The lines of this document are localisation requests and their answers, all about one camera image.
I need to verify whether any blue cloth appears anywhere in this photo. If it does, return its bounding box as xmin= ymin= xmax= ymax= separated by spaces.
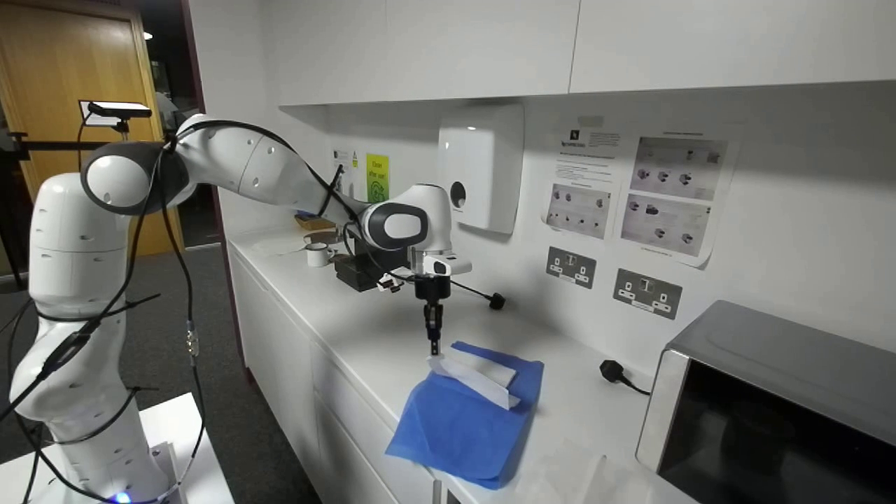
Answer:
xmin=384 ymin=339 xmax=546 ymax=493

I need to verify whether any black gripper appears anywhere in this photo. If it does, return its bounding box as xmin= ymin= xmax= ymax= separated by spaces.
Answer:
xmin=410 ymin=271 xmax=452 ymax=360

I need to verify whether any black camera on stand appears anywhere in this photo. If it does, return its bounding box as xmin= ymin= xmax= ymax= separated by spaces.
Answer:
xmin=77 ymin=95 xmax=154 ymax=133

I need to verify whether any white base cabinet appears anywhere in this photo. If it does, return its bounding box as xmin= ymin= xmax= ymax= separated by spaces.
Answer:
xmin=223 ymin=248 xmax=451 ymax=504

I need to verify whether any white robot base table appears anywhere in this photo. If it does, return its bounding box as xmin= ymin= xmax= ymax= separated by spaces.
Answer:
xmin=0 ymin=389 xmax=237 ymax=504

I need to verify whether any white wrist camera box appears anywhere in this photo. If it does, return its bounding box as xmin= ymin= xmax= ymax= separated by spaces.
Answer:
xmin=419 ymin=255 xmax=476 ymax=280

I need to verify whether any grey double wall socket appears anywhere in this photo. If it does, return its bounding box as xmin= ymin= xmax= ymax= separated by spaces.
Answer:
xmin=611 ymin=267 xmax=686 ymax=323
xmin=542 ymin=245 xmax=601 ymax=292

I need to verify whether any black tripod stand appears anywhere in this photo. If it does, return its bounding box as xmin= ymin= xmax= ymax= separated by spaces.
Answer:
xmin=0 ymin=124 xmax=136 ymax=283

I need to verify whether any wide instruction poster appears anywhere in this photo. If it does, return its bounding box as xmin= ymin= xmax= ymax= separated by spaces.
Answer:
xmin=618 ymin=130 xmax=737 ymax=271

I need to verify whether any white paper napkin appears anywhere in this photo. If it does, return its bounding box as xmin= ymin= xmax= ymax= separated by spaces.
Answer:
xmin=430 ymin=351 xmax=522 ymax=411

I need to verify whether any black coffee machine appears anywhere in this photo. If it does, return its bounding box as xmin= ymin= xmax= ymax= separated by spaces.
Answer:
xmin=331 ymin=245 xmax=413 ymax=295

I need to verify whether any green clean after use sign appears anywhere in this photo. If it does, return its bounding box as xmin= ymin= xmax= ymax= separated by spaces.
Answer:
xmin=364 ymin=152 xmax=394 ymax=208

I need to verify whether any narrow instruction poster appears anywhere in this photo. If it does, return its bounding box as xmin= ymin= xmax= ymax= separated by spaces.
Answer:
xmin=542 ymin=116 xmax=625 ymax=245

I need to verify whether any silver microwave oven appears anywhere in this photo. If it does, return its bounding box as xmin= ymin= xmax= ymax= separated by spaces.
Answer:
xmin=636 ymin=299 xmax=896 ymax=504

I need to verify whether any white paper towel dispenser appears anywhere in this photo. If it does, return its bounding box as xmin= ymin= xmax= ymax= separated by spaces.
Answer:
xmin=437 ymin=102 xmax=529 ymax=248

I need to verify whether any white wall cabinet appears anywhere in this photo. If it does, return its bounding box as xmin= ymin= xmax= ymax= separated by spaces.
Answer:
xmin=189 ymin=0 xmax=896 ymax=110

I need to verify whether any black plug with cable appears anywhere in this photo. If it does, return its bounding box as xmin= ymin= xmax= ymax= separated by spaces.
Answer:
xmin=451 ymin=278 xmax=510 ymax=313
xmin=595 ymin=360 xmax=655 ymax=402

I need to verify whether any wooden door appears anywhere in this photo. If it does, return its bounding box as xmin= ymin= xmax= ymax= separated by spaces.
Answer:
xmin=0 ymin=0 xmax=186 ymax=260

